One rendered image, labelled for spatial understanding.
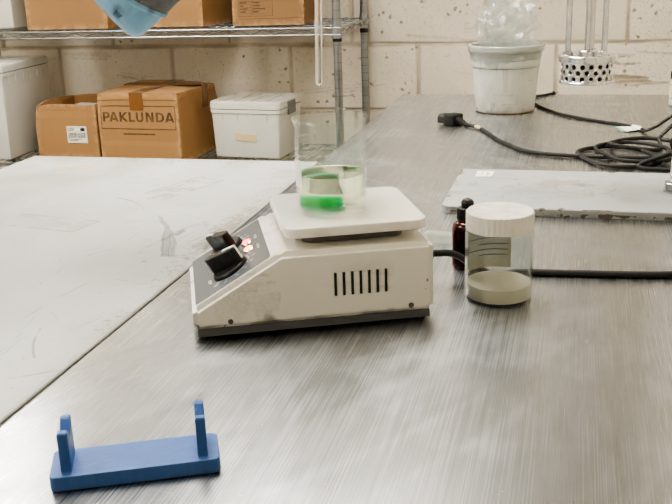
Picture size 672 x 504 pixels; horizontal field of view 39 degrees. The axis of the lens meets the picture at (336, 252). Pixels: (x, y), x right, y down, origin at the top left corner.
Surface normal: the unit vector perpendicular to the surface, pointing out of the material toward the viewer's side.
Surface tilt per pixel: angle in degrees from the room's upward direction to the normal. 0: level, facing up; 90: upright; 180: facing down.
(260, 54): 90
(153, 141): 86
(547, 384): 0
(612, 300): 0
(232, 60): 90
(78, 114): 87
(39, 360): 0
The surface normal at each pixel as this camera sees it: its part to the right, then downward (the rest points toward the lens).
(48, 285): -0.04, -0.95
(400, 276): 0.17, 0.29
